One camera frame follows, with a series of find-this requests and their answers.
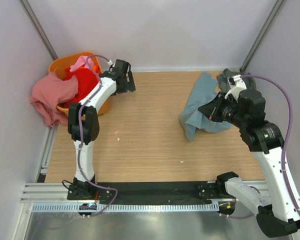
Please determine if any grey t shirt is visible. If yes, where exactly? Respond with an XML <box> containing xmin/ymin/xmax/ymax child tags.
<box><xmin>216</xmin><ymin>68</ymin><xmax>257</xmax><ymax>93</ymax></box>

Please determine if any orange t shirt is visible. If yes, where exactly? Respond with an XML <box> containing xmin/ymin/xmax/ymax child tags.
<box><xmin>82</xmin><ymin>64</ymin><xmax>100</xmax><ymax>75</ymax></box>

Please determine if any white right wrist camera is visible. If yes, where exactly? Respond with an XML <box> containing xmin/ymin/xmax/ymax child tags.
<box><xmin>224</xmin><ymin>74</ymin><xmax>247</xmax><ymax>101</ymax></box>

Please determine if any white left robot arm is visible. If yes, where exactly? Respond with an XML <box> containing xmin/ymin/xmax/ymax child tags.
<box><xmin>67</xmin><ymin>55</ymin><xmax>136</xmax><ymax>200</ymax></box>

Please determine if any light pink t shirt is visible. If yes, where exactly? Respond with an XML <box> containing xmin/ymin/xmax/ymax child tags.
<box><xmin>69</xmin><ymin>55</ymin><xmax>87</xmax><ymax>72</ymax></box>

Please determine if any orange plastic basket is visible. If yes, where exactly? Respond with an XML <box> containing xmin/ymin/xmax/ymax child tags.
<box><xmin>48</xmin><ymin>51</ymin><xmax>111</xmax><ymax>116</ymax></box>

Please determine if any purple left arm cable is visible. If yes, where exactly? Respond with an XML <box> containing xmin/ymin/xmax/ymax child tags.
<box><xmin>76</xmin><ymin>54</ymin><xmax>119</xmax><ymax>217</ymax></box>

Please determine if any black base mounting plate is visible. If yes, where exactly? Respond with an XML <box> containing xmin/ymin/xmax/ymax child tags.
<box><xmin>67</xmin><ymin>181</ymin><xmax>234</xmax><ymax>206</ymax></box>

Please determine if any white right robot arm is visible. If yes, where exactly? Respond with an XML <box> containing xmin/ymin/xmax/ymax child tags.
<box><xmin>198</xmin><ymin>90</ymin><xmax>300</xmax><ymax>238</ymax></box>

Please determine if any red t shirt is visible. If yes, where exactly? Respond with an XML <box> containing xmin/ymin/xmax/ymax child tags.
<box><xmin>63</xmin><ymin>67</ymin><xmax>99</xmax><ymax>108</ymax></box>

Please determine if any slotted grey cable duct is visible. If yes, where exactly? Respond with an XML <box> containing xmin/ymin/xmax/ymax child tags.
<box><xmin>32</xmin><ymin>202</ymin><xmax>220</xmax><ymax>213</ymax></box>

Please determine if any light blue t shirt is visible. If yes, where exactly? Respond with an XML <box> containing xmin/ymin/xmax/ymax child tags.
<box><xmin>178</xmin><ymin>71</ymin><xmax>233</xmax><ymax>143</ymax></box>

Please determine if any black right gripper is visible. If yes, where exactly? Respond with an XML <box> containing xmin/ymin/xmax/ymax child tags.
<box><xmin>198</xmin><ymin>91</ymin><xmax>248</xmax><ymax>129</ymax></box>

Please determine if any aluminium frame rail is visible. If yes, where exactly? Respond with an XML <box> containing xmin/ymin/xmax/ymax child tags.
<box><xmin>19</xmin><ymin>182</ymin><xmax>71</xmax><ymax>204</ymax></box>

